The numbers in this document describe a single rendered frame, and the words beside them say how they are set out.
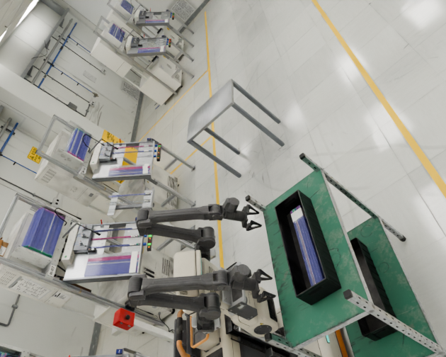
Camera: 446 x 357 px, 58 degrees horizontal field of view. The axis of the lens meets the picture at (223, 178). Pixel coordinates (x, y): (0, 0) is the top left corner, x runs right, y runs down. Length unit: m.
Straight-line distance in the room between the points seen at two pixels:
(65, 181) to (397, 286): 3.95
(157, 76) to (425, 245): 6.36
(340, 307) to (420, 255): 1.16
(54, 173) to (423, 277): 4.02
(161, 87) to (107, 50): 1.21
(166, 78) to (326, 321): 6.87
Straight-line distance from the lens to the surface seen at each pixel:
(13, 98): 7.08
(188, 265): 2.10
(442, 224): 2.97
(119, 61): 8.18
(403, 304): 2.45
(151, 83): 8.31
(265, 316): 2.38
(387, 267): 2.57
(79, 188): 5.27
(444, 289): 2.80
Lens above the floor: 2.42
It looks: 29 degrees down
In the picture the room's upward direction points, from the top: 56 degrees counter-clockwise
